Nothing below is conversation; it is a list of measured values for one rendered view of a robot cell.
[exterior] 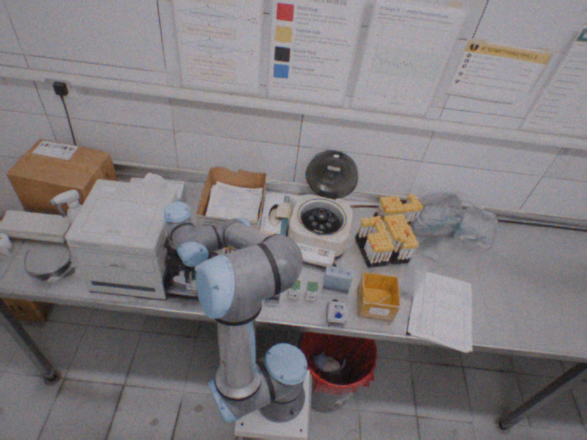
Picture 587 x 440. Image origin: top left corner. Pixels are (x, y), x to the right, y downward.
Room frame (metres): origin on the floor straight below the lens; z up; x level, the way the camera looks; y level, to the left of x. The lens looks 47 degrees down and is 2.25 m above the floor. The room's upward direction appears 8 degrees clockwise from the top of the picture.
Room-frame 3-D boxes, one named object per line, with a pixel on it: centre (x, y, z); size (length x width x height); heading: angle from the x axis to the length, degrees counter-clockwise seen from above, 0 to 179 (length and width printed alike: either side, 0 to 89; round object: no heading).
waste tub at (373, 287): (0.90, -0.35, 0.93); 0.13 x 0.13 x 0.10; 1
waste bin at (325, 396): (0.93, -0.28, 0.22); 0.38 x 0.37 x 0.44; 92
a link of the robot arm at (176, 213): (0.83, 0.34, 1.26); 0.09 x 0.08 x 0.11; 35
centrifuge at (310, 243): (1.18, -0.11, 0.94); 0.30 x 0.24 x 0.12; 173
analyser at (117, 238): (0.92, 0.54, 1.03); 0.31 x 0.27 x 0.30; 92
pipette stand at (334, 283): (0.95, -0.20, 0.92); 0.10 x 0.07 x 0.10; 87
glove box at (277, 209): (1.22, 0.07, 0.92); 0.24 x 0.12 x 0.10; 2
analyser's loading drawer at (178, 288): (0.83, 0.34, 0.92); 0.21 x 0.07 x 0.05; 92
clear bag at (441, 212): (1.38, -0.62, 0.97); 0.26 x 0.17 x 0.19; 107
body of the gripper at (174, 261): (0.83, 0.35, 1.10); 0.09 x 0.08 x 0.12; 92
